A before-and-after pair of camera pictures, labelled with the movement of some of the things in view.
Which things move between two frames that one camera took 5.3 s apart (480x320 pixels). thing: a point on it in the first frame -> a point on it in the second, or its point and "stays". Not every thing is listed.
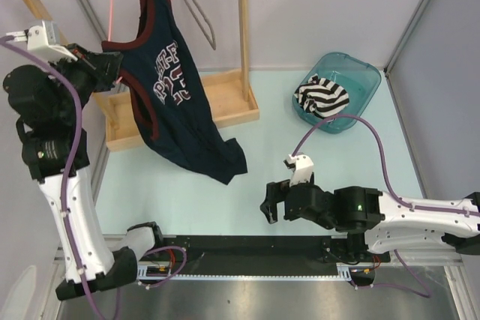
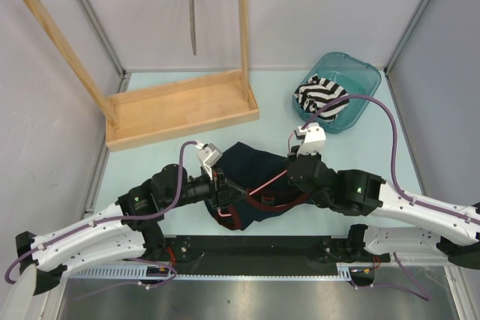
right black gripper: [275, 192] -> [313, 155]
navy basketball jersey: [178, 103] -> [270, 186]
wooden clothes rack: [220, 91] stays
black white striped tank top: [322, 97] stays
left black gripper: [103, 67] -> [223, 191]
